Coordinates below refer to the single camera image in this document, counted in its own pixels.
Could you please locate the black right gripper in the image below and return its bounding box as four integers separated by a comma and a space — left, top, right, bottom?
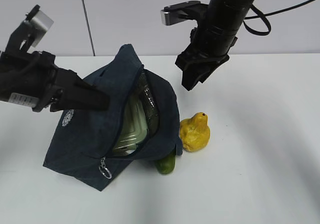
175, 42, 230, 91

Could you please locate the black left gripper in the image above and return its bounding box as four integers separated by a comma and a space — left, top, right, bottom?
0, 51, 110, 112

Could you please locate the dark blue lunch bag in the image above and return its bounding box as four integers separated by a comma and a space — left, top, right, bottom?
43, 44, 183, 191

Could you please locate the yellow pear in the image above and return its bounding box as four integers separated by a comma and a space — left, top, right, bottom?
179, 112, 211, 152

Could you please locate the green lidded glass container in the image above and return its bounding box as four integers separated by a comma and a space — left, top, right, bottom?
112, 71, 159, 157

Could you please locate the green cucumber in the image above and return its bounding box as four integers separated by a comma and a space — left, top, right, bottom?
153, 152, 176, 175

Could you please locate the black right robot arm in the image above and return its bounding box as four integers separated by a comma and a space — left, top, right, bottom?
175, 0, 254, 91

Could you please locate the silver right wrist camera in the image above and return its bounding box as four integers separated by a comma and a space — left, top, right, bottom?
160, 0, 208, 26

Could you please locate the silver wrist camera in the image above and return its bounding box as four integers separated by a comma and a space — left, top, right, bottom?
160, 0, 208, 26
7, 4, 55, 51

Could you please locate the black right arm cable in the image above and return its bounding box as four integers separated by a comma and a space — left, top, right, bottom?
242, 0, 320, 36

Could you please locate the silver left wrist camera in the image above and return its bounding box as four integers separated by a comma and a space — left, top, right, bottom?
7, 4, 55, 51

